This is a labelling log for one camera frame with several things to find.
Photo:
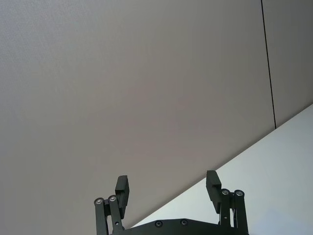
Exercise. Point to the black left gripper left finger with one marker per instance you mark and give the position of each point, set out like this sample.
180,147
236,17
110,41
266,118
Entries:
122,193

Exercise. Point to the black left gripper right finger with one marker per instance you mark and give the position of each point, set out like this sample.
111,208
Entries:
213,189

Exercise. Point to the white table cloth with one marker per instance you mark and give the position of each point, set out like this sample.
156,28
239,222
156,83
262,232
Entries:
281,171

